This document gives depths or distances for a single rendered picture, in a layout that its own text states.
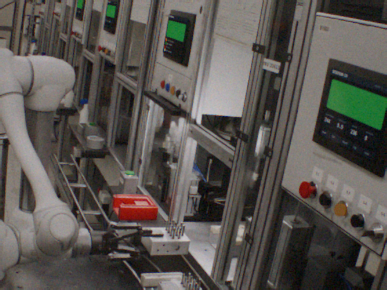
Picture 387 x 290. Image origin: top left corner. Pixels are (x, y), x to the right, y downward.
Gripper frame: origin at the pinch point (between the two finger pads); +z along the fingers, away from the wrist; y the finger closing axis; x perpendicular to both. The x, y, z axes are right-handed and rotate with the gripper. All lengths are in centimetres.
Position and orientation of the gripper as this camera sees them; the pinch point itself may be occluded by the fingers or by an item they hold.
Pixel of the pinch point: (151, 241)
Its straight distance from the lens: 170.1
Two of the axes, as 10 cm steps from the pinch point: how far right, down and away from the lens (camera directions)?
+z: 9.1, 0.3, 4.0
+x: -3.8, -3.0, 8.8
